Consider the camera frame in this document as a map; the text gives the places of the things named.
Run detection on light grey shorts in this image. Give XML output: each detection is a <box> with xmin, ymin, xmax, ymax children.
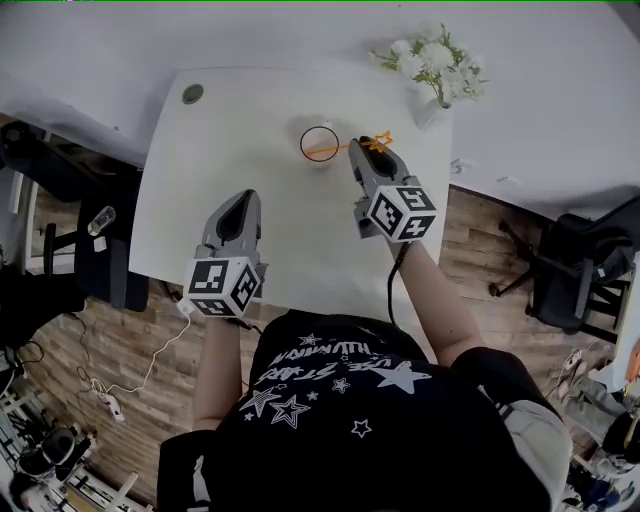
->
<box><xmin>501</xmin><ymin>397</ymin><xmax>574</xmax><ymax>512</ymax></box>

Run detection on white vase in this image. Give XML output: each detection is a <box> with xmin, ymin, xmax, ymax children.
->
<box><xmin>413</xmin><ymin>96</ymin><xmax>454</xmax><ymax>132</ymax></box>

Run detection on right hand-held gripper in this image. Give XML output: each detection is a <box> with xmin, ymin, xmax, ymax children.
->
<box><xmin>347</xmin><ymin>137</ymin><xmax>439</xmax><ymax>245</ymax></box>

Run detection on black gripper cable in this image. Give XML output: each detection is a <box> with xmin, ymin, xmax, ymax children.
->
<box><xmin>386</xmin><ymin>241</ymin><xmax>417</xmax><ymax>329</ymax></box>

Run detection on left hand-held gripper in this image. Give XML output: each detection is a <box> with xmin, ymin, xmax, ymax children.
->
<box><xmin>182</xmin><ymin>189</ymin><xmax>270</xmax><ymax>320</ymax></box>

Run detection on orange star stick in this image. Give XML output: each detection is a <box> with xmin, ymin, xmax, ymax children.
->
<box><xmin>305</xmin><ymin>130</ymin><xmax>394</xmax><ymax>157</ymax></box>

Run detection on person's left forearm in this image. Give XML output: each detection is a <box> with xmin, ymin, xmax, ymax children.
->
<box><xmin>191</xmin><ymin>313</ymin><xmax>262</xmax><ymax>432</ymax></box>

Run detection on clear plastic bottle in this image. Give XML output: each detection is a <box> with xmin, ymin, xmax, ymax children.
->
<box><xmin>86</xmin><ymin>205</ymin><xmax>118</xmax><ymax>237</ymax></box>

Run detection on person's right forearm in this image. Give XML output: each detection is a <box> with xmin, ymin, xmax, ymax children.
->
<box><xmin>398</xmin><ymin>241</ymin><xmax>490</xmax><ymax>370</ymax></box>

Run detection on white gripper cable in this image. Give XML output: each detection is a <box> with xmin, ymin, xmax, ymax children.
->
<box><xmin>74</xmin><ymin>298</ymin><xmax>195</xmax><ymax>401</ymax></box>

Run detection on white power strip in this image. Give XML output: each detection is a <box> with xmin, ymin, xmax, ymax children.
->
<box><xmin>90</xmin><ymin>377</ymin><xmax>127</xmax><ymax>424</ymax></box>

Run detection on black office chair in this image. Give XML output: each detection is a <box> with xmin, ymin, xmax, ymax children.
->
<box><xmin>488</xmin><ymin>195</ymin><xmax>640</xmax><ymax>346</ymax></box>

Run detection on black chair with armrest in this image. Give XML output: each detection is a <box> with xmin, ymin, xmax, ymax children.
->
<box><xmin>0</xmin><ymin>118</ymin><xmax>151</xmax><ymax>312</ymax></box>

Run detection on white cup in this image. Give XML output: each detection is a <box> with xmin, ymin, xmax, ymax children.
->
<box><xmin>299</xmin><ymin>125</ymin><xmax>341</xmax><ymax>169</ymax></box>

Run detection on black star print shirt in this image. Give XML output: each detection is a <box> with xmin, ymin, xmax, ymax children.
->
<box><xmin>157</xmin><ymin>308</ymin><xmax>551</xmax><ymax>512</ymax></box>

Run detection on white flower bouquet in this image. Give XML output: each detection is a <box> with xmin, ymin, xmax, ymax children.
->
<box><xmin>368</xmin><ymin>21</ymin><xmax>490</xmax><ymax>108</ymax></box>

